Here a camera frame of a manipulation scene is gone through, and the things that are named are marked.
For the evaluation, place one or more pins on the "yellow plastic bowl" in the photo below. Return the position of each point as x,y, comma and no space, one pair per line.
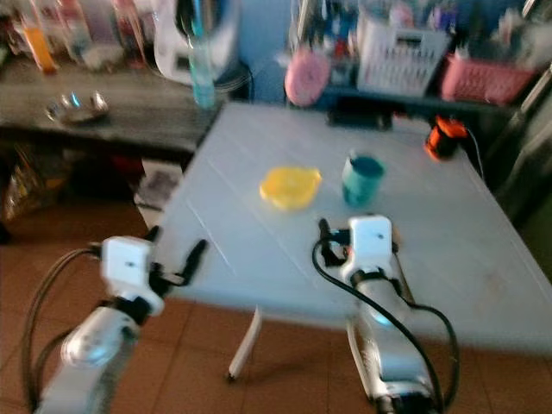
290,188

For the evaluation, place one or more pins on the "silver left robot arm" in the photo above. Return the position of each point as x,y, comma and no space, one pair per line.
90,349

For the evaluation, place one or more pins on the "small printed cardboard box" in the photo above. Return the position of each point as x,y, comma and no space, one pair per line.
159,184

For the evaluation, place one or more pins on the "teal plastic cup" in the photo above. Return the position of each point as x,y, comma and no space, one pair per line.
361,183

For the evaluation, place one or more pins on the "white table leg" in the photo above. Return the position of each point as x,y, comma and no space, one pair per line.
244,343

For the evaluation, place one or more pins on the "crumpled plastic bag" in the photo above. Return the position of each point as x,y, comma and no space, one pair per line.
33,185

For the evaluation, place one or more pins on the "round metal bowl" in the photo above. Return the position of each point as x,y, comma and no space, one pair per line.
77,108

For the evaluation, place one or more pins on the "orange and black device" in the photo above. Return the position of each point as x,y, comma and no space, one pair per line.
445,138

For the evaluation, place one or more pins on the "pink round plastic object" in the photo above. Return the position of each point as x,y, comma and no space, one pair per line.
307,78

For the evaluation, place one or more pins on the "clear teal-capped water bottle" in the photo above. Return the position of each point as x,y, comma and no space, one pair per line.
202,73

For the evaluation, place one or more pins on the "white plastic basket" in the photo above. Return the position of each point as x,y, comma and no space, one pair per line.
401,60

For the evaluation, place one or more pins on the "white kitchen cooking machine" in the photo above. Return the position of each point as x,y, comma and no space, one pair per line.
177,47

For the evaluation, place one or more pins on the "orange sauce squeeze bottle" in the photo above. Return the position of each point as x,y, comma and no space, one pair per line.
40,50

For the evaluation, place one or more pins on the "pink plastic basket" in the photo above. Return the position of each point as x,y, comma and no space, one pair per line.
486,80

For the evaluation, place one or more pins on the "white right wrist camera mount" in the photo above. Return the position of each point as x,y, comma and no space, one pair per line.
369,241

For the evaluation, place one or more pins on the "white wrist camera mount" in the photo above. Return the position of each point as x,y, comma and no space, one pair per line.
369,241
127,261

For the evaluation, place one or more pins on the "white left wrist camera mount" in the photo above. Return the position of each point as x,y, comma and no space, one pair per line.
127,261

